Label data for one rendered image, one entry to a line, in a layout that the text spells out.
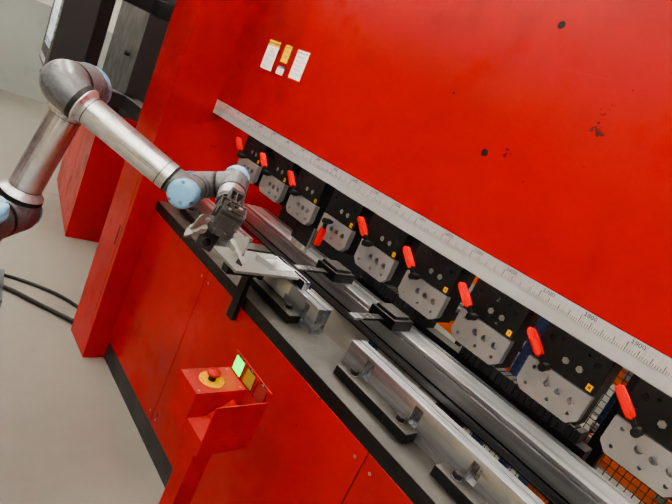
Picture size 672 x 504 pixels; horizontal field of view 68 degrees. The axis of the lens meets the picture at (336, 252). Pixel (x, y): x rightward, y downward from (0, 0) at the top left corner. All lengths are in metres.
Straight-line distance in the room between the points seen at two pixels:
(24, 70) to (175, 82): 6.37
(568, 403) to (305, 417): 0.72
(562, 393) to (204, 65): 1.87
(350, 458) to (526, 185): 0.82
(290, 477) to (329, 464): 0.17
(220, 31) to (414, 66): 1.06
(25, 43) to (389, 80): 7.32
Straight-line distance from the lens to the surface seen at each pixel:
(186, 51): 2.32
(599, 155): 1.22
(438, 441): 1.38
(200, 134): 2.43
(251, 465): 1.74
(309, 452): 1.52
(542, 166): 1.26
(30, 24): 8.55
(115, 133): 1.34
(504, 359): 1.26
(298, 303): 1.72
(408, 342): 1.73
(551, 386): 1.20
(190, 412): 1.41
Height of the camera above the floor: 1.55
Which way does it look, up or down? 14 degrees down
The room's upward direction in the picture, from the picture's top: 24 degrees clockwise
